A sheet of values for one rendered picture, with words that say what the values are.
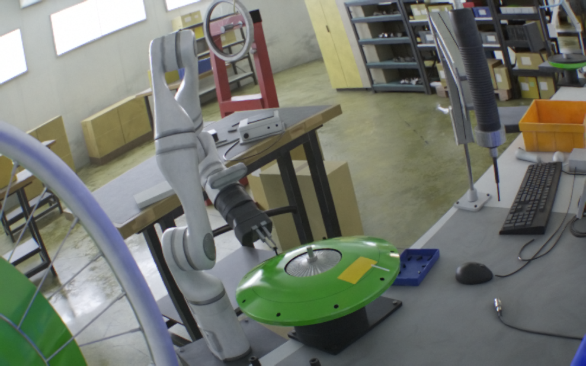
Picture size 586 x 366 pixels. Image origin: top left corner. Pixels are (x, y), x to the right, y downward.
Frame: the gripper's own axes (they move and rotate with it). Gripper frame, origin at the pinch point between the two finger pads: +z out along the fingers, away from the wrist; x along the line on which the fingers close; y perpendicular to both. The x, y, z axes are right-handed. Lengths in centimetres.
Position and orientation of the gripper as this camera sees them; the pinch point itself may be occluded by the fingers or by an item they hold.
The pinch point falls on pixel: (275, 249)
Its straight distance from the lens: 116.7
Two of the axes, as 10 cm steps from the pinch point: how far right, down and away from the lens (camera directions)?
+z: 5.6, 6.5, -5.1
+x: -8.2, 3.8, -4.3
